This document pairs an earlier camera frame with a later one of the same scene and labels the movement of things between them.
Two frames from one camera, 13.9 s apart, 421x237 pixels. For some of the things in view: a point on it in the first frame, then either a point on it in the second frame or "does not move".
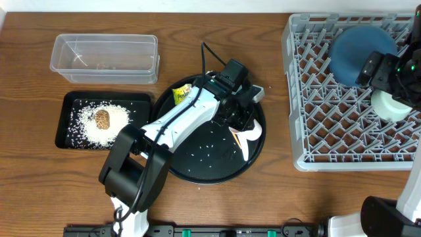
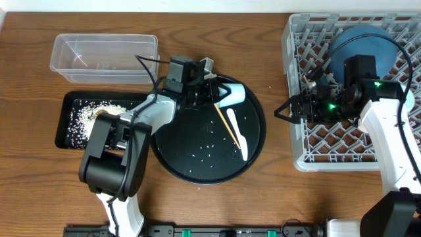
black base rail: (201, 231) does not move
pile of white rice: (83, 131) does not move
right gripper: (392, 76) -> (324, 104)
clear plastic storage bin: (106, 58) does not move
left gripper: (237, 116) -> (212, 91)
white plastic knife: (244, 145) does not move
